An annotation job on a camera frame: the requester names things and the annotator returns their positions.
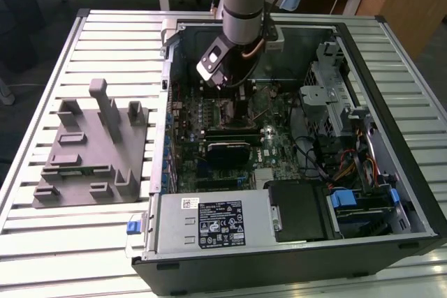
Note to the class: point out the CPU socket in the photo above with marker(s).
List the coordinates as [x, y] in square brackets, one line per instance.
[225, 113]

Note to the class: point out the black RAM stick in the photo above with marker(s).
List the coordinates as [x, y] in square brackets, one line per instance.
[216, 132]
[223, 141]

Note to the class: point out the small black graphics card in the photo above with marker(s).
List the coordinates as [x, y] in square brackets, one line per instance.
[227, 155]

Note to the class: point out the green motherboard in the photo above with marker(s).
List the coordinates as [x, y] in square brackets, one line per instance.
[279, 158]

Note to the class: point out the silver metal drive cage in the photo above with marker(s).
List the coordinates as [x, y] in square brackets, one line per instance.
[314, 99]

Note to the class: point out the silver chipset heatsink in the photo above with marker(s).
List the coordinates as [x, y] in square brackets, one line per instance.
[264, 177]

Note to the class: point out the grey plastic drive clip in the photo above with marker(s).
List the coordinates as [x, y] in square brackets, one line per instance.
[326, 50]
[356, 113]

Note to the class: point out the black plastic shroud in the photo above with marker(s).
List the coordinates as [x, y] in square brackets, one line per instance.
[297, 210]

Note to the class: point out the hard disk in blue carrier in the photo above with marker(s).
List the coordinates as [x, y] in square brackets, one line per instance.
[342, 199]

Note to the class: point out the grey power supply with label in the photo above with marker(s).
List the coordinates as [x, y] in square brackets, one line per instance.
[174, 228]

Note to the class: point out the blue case latch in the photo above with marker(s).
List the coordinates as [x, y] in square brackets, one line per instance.
[133, 228]

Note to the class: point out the grey parts rack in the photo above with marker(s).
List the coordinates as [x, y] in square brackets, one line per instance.
[91, 172]

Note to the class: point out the black open PC case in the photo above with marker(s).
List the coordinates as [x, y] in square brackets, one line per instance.
[244, 273]

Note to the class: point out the dark office chair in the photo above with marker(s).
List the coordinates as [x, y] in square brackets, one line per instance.
[21, 33]

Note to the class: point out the white furniture foot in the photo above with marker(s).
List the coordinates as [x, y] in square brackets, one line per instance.
[7, 95]

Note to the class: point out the white wrist camera black face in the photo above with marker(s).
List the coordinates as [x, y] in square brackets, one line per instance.
[213, 60]

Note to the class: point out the silver metal latch bracket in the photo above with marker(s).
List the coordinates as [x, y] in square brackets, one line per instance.
[276, 219]

